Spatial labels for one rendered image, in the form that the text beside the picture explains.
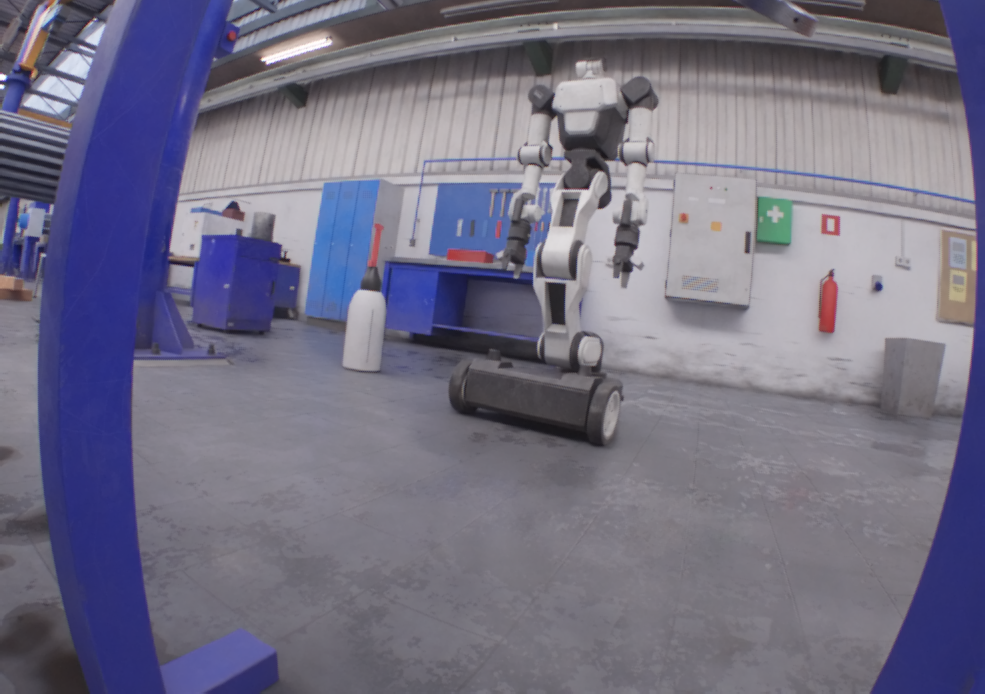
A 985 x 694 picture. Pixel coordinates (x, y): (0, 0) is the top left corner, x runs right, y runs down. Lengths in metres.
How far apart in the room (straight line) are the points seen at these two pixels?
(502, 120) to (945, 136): 5.05
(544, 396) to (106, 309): 1.47
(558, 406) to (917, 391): 3.76
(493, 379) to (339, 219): 4.62
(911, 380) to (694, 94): 3.51
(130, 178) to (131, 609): 0.27
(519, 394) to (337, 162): 5.92
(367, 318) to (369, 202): 3.38
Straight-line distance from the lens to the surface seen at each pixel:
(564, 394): 1.61
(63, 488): 0.32
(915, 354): 4.78
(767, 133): 5.46
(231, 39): 2.87
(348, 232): 5.98
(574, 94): 2.06
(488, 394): 1.74
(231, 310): 3.92
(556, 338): 1.86
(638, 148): 1.92
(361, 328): 2.62
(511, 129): 5.88
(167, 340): 2.39
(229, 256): 3.96
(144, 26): 0.33
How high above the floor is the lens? 0.36
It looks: 1 degrees down
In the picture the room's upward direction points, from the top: 7 degrees clockwise
